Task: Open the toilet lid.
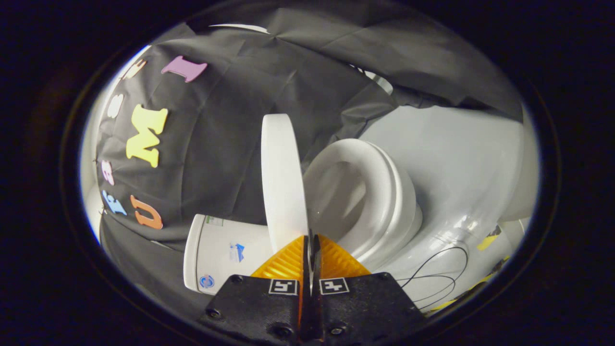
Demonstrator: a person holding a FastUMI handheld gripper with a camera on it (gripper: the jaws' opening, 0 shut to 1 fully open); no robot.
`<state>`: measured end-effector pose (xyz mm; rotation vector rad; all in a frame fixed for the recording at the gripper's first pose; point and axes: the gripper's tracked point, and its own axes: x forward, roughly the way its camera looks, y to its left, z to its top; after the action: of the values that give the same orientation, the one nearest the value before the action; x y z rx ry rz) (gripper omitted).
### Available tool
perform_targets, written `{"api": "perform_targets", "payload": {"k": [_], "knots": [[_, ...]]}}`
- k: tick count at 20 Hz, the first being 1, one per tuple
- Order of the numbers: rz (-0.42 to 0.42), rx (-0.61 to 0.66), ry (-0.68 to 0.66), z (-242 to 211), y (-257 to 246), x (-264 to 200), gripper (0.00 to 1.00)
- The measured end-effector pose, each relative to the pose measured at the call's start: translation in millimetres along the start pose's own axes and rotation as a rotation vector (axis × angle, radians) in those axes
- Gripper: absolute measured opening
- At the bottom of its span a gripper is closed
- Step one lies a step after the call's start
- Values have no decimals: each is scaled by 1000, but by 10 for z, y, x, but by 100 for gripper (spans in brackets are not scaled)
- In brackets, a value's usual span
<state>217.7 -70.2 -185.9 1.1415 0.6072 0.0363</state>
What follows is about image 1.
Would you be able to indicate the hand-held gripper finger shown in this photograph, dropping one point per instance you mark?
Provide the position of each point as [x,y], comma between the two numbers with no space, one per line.
[317,262]
[306,259]

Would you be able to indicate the white toilet lid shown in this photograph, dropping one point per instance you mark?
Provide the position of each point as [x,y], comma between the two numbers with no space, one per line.
[283,182]

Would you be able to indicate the white toilet bowl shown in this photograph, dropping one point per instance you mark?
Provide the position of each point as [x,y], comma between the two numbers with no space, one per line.
[408,216]

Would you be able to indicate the black backdrop cloth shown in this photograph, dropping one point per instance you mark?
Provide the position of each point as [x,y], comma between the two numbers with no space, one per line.
[240,134]

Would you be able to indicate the yellow and black tape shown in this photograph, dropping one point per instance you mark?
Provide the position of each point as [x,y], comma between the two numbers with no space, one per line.
[489,239]

